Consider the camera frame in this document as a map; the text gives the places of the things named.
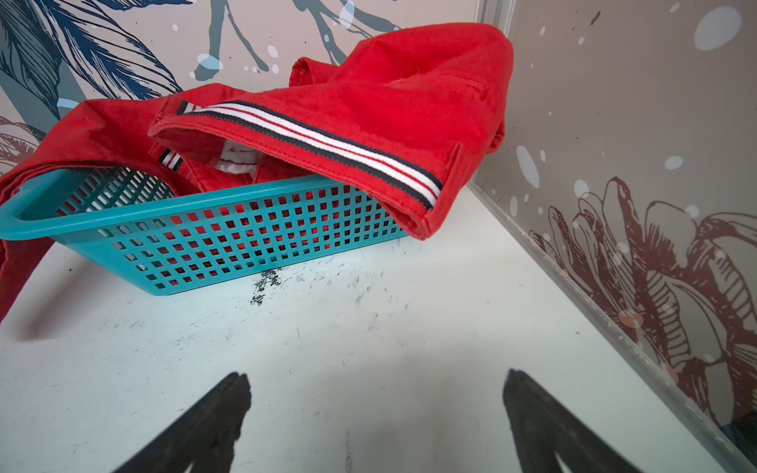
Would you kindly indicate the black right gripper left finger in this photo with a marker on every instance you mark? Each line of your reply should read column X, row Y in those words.
column 203, row 438

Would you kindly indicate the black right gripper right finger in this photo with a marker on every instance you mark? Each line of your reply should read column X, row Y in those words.
column 550, row 438

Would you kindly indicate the red trousers with striped trim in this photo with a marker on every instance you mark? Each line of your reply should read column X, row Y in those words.
column 407, row 118

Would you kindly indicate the teal plastic basket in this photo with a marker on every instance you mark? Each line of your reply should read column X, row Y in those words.
column 132, row 225

